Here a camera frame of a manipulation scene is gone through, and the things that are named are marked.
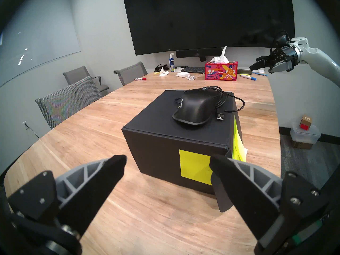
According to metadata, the grey ribbed mesh chair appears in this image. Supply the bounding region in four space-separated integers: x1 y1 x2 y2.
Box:
35 76 103 129

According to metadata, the black wired computer mouse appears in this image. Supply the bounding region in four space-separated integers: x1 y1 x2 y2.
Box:
172 86 245 126

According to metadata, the black video conference bar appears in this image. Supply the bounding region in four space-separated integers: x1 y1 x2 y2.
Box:
176 47 223 62

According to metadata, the colourful floral tissue box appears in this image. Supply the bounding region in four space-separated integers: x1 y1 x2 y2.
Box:
205 46 238 81

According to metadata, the flat brown cardboard box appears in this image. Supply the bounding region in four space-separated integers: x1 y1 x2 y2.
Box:
292 140 314 150

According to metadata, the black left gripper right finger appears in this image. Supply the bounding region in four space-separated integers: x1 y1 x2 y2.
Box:
209 154 332 255

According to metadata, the small brown cardboard box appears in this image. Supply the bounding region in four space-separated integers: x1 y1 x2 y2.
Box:
300 115 313 130

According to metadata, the pale yellow sticky note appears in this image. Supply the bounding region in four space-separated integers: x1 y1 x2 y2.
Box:
239 138 248 162

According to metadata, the large black wall screen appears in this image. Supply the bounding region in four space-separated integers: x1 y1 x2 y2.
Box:
122 0 295 56

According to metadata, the black cardboard box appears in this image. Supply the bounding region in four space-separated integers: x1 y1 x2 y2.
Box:
122 89 247 212

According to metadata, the wall-mounted glass whiteboard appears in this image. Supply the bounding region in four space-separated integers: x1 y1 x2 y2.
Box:
0 0 81 87

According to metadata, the white power adapter with cable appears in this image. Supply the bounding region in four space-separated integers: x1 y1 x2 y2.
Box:
177 72 197 81

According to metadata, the black keyboard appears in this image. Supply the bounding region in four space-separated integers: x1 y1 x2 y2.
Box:
181 66 205 74

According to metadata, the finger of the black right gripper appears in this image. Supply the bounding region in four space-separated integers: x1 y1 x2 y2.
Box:
268 61 294 74
249 57 274 69

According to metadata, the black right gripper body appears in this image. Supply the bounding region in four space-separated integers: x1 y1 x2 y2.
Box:
270 46 298 65

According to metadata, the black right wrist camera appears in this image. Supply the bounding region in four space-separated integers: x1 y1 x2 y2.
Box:
270 31 291 49

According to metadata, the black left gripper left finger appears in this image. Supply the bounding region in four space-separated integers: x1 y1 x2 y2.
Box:
5 155 127 239

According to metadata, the grey office chair with armrests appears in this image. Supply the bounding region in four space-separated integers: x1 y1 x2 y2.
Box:
63 66 109 92

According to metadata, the clear plastic storage bin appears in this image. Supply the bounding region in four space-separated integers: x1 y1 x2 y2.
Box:
290 123 322 145

